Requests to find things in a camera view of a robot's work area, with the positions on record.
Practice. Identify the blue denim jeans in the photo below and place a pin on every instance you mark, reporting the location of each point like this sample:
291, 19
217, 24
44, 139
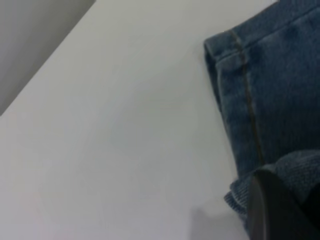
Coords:
275, 100

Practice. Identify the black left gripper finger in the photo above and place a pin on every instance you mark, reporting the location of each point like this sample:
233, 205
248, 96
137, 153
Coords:
272, 215

